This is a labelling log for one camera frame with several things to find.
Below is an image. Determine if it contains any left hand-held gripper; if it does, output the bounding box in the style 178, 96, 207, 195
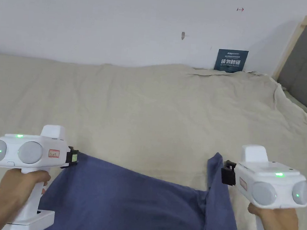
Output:
0, 121, 81, 230

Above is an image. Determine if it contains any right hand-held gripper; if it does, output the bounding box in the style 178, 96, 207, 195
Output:
217, 143, 307, 230

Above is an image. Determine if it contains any dark blue shirt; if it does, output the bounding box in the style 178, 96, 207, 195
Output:
36, 138, 248, 230

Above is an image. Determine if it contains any person's left hand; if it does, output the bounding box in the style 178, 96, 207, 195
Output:
0, 166, 52, 225

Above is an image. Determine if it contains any person's right hand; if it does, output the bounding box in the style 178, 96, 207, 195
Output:
245, 201, 307, 230

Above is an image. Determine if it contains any bed with beige sheet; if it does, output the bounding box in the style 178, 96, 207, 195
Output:
0, 49, 307, 230

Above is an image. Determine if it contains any dark blue sign card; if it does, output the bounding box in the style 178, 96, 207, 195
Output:
214, 48, 249, 74

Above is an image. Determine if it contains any grey padded headboard, wooden frame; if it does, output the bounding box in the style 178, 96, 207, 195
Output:
267, 13, 307, 123

